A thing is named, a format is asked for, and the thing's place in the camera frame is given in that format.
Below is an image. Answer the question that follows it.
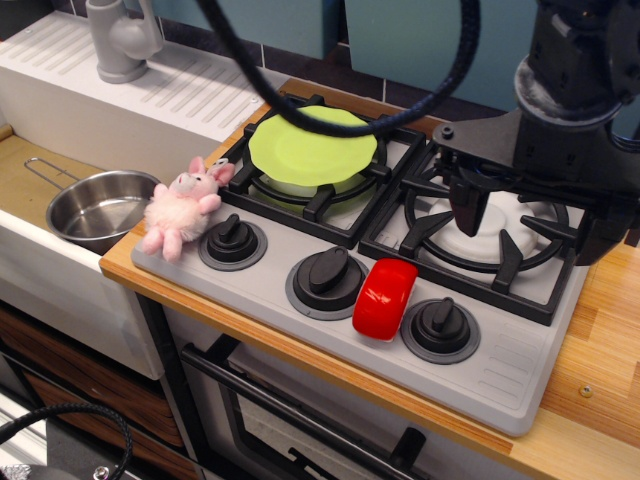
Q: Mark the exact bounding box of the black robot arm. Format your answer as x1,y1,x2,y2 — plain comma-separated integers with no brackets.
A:
433,1,639,265

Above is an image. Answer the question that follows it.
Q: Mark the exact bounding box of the black right burner grate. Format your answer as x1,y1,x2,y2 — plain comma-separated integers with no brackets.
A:
359,144,581,325

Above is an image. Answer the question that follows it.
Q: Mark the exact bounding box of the black middle stove knob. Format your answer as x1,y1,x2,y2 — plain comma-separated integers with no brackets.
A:
285,247,369,321

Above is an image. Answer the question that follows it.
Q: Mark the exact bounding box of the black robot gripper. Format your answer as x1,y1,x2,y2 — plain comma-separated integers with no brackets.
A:
433,110,639,266

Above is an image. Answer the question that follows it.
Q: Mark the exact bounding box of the black left burner grate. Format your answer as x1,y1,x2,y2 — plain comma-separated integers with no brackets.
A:
222,111,427,248

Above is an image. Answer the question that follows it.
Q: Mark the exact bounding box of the green plastic plate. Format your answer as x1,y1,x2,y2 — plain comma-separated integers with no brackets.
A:
248,115,378,187

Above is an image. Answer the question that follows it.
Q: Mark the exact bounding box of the grey toy stove top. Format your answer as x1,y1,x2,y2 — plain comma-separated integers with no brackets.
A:
132,114,587,436

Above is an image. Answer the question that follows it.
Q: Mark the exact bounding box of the black braided cable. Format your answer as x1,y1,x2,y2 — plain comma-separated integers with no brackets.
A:
195,0,482,138

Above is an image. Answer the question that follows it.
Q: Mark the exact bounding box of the white toy sink unit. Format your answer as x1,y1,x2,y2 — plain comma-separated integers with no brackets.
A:
1,12,261,380

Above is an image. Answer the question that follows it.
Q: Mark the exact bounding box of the black stove knob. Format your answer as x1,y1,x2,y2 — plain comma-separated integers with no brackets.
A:
285,247,369,321
198,214,268,272
400,297,481,365

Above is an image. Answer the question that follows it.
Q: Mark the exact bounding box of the black burner grate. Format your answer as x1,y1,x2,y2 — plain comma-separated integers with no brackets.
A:
359,144,581,325
222,111,427,248

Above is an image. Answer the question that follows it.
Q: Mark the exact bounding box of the pink plush pig toy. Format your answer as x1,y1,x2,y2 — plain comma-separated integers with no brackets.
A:
141,157,235,263

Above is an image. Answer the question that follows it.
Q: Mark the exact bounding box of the red salmon sushi toy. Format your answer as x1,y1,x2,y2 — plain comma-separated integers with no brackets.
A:
352,258,418,342

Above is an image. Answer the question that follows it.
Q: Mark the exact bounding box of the black cable lower left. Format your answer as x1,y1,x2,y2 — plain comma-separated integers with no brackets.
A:
0,402,134,480

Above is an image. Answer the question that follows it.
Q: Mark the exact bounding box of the black left stove knob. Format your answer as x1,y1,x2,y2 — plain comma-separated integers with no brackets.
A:
198,214,268,272

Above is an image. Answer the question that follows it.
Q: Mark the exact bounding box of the stainless steel pot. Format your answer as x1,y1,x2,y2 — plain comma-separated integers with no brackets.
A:
24,157,159,255

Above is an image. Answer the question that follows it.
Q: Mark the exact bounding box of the black oven door handle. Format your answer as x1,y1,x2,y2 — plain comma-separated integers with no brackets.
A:
181,344,426,479

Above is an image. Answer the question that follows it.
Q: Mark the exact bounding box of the black right stove knob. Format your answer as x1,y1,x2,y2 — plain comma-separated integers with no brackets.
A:
400,297,481,365

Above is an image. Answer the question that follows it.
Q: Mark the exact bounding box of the grey toy faucet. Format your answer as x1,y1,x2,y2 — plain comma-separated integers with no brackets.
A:
85,0,164,84

